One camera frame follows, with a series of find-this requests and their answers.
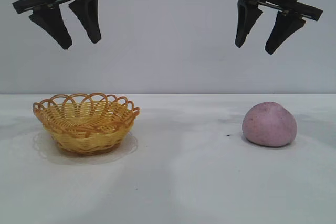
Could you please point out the pink round bun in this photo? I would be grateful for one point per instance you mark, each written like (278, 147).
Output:
(269, 124)

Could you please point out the yellow woven plastic basket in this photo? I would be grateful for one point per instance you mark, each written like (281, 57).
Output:
(86, 127)

